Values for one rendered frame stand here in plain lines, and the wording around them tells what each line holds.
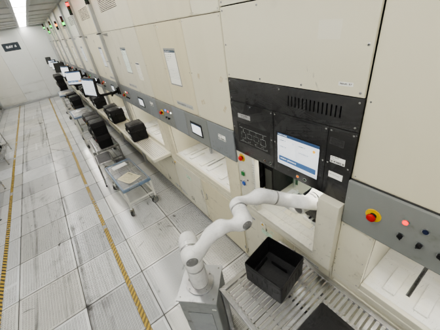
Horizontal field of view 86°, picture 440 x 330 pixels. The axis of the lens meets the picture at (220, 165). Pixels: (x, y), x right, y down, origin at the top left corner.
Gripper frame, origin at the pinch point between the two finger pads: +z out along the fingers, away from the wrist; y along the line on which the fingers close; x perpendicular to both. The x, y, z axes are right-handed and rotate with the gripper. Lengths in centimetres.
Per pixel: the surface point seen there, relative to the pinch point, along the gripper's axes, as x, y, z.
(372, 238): 9, 43, -30
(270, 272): -42, -1, -58
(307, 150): 44, 3, -30
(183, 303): -46, -26, -116
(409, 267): -32, 57, 1
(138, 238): -119, -181, -117
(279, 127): 52, -17, -29
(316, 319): -32, 39, -65
